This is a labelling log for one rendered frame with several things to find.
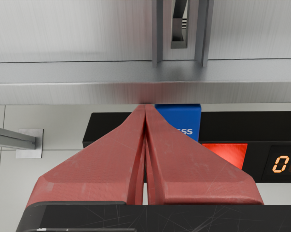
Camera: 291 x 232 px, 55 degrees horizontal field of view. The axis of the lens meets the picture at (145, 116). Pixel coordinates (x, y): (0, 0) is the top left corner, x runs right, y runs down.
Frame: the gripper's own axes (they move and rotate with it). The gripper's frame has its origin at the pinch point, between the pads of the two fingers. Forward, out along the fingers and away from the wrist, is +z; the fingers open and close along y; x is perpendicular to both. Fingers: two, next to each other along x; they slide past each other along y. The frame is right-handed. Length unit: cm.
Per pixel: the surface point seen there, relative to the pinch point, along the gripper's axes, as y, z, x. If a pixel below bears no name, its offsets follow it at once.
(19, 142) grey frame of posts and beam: 34, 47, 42
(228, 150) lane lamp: -5.4, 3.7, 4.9
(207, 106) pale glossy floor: -19, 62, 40
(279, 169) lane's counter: -9.2, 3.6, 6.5
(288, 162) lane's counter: -9.6, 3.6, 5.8
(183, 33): -2.3, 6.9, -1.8
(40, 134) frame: 32, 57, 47
